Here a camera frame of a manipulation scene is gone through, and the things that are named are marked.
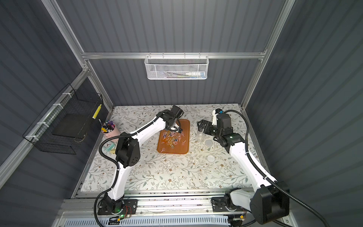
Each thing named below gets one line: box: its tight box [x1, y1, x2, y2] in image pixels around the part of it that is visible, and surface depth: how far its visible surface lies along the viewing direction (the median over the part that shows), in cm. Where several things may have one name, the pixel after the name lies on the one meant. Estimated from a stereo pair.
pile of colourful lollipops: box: [160, 130, 187, 153], surface depth 101 cm
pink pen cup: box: [101, 120, 121, 143], surface depth 93 cm
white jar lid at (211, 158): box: [206, 154, 216, 163], surface depth 93 cm
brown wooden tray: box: [157, 119, 191, 155], surface depth 99 cm
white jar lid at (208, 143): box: [204, 139, 213, 148], surface depth 100 cm
